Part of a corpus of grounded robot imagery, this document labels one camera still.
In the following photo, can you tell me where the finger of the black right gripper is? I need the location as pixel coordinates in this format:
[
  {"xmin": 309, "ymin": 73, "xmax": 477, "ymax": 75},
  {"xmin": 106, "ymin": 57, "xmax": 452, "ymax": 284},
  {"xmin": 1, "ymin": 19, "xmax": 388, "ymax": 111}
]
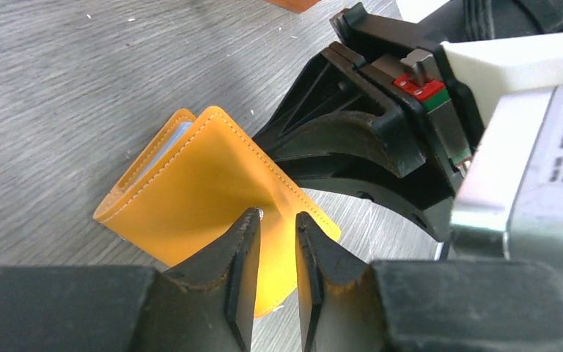
[
  {"xmin": 253, "ymin": 42, "xmax": 427, "ymax": 178},
  {"xmin": 281, "ymin": 155, "xmax": 453, "ymax": 242}
]

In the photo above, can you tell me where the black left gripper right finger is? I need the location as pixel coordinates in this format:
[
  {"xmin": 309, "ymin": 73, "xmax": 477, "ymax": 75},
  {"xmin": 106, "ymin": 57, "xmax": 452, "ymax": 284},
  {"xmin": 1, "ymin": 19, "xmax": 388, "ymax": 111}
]
[{"xmin": 295, "ymin": 212, "xmax": 563, "ymax": 351}]

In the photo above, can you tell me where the orange compartment organizer tray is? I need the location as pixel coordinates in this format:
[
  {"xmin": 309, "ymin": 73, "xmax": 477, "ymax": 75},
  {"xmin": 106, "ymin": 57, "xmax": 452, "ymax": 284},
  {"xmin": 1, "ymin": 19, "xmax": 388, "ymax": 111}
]
[{"xmin": 266, "ymin": 0, "xmax": 320, "ymax": 13}]

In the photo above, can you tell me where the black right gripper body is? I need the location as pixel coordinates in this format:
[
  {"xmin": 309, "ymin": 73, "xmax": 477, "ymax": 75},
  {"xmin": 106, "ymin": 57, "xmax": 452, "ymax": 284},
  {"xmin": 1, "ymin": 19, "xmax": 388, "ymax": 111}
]
[{"xmin": 331, "ymin": 2, "xmax": 486, "ymax": 194}]

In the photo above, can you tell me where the orange leather card holder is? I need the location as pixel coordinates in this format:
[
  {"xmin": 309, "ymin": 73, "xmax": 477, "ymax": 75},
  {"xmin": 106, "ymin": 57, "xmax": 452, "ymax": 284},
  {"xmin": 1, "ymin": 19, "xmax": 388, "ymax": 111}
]
[{"xmin": 93, "ymin": 106, "xmax": 341, "ymax": 318}]

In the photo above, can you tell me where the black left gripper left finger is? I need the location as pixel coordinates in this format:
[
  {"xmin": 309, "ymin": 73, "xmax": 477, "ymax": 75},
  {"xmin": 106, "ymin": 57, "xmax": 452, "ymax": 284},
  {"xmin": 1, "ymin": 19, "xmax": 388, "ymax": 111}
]
[{"xmin": 0, "ymin": 208, "xmax": 260, "ymax": 351}]

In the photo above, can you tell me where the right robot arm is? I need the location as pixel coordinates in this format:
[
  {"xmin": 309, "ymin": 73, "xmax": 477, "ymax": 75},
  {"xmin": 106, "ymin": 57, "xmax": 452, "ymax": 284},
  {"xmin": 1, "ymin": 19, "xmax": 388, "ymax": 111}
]
[{"xmin": 254, "ymin": 1, "xmax": 563, "ymax": 242}]

